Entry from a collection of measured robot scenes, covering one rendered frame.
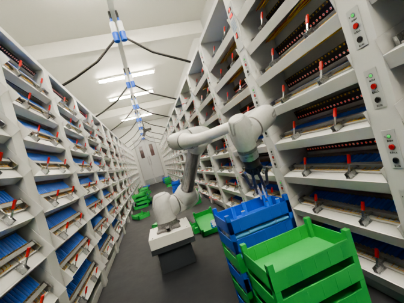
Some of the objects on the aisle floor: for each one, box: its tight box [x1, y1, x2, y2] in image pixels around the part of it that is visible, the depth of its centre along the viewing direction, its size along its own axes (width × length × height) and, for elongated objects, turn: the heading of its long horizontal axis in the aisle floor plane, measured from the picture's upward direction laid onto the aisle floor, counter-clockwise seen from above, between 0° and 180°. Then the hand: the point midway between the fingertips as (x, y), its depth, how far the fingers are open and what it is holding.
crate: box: [192, 206, 218, 237], centre depth 230 cm, size 30×20×8 cm
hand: (261, 192), depth 115 cm, fingers closed, pressing on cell
